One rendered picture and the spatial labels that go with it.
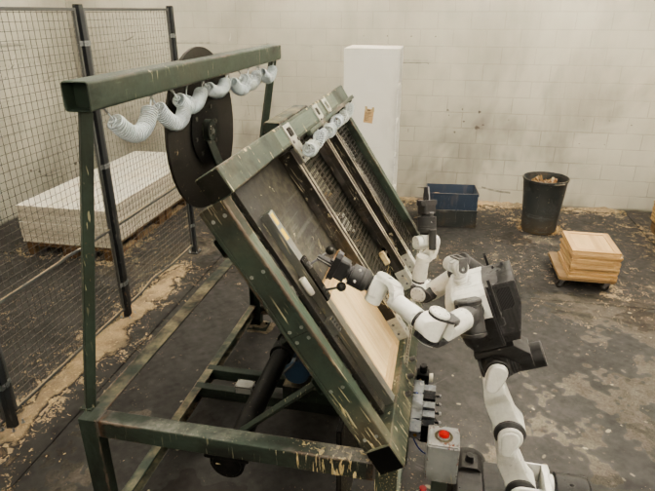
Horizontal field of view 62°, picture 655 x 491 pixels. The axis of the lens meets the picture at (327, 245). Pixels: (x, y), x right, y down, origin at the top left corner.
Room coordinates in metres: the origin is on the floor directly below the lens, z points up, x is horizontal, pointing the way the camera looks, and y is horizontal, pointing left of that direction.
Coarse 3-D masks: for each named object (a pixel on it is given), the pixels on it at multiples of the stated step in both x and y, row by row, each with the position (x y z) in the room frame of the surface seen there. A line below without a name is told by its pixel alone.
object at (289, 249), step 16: (272, 224) 1.96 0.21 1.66; (288, 240) 1.96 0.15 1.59; (288, 256) 1.94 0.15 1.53; (304, 272) 1.93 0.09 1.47; (320, 304) 1.92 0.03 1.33; (336, 320) 1.90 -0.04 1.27; (352, 336) 1.91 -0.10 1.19; (352, 352) 1.89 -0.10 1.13; (368, 368) 1.88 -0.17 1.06; (384, 384) 1.89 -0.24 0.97; (384, 400) 1.86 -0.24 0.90
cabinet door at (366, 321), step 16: (352, 288) 2.25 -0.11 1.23; (336, 304) 2.02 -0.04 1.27; (352, 304) 2.15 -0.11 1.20; (368, 304) 2.30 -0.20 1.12; (352, 320) 2.06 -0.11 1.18; (368, 320) 2.20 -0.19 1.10; (384, 320) 2.34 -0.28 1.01; (368, 336) 2.09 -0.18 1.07; (384, 336) 2.23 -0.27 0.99; (368, 352) 2.00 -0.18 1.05; (384, 352) 2.13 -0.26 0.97; (384, 368) 2.03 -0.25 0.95
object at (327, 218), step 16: (320, 128) 2.44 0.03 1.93; (320, 144) 2.44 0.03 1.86; (288, 160) 2.45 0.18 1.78; (304, 160) 2.42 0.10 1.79; (304, 176) 2.43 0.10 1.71; (304, 192) 2.43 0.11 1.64; (320, 192) 2.46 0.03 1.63; (320, 208) 2.42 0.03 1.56; (336, 224) 2.40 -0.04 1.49; (336, 240) 2.40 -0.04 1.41; (352, 256) 2.39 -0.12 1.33; (384, 304) 2.35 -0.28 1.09; (400, 320) 2.36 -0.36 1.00; (400, 336) 2.33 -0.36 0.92
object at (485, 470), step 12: (468, 456) 2.23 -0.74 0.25; (468, 468) 2.19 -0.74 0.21; (480, 468) 2.20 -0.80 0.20; (492, 468) 2.23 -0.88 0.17; (456, 480) 2.13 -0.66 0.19; (468, 480) 2.12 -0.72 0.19; (480, 480) 2.12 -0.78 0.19; (492, 480) 2.14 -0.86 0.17; (564, 480) 1.96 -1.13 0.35; (576, 480) 1.96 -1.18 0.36; (588, 480) 1.98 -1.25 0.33
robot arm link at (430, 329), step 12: (396, 300) 1.76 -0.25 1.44; (408, 300) 1.76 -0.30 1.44; (396, 312) 1.75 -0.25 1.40; (408, 312) 1.70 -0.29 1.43; (420, 312) 1.69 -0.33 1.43; (420, 324) 1.65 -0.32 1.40; (432, 324) 1.64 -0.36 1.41; (444, 324) 1.65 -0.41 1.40; (420, 336) 1.65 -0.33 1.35; (432, 336) 1.64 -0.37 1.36
